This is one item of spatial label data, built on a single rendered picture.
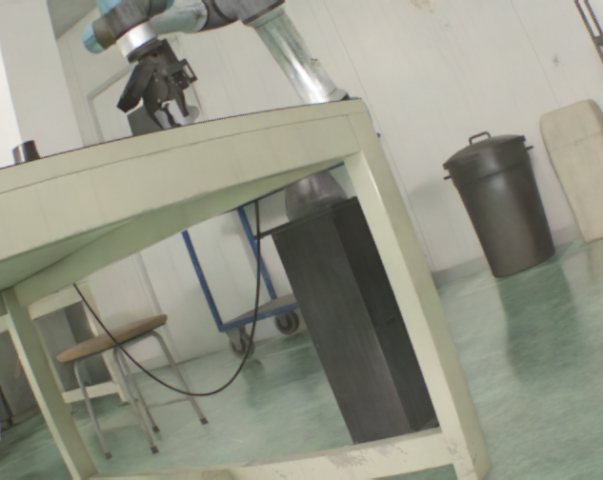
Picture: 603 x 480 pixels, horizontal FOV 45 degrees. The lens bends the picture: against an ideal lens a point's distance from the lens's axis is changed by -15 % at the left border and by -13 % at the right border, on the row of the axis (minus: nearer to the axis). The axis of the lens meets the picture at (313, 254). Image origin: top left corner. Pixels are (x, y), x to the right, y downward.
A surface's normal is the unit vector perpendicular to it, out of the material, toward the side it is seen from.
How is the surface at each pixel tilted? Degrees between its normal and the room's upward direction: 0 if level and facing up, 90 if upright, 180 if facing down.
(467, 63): 90
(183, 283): 90
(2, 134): 90
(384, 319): 90
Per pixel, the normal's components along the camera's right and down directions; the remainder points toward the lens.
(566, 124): -0.58, 0.02
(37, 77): 0.78, -0.28
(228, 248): -0.51, 0.22
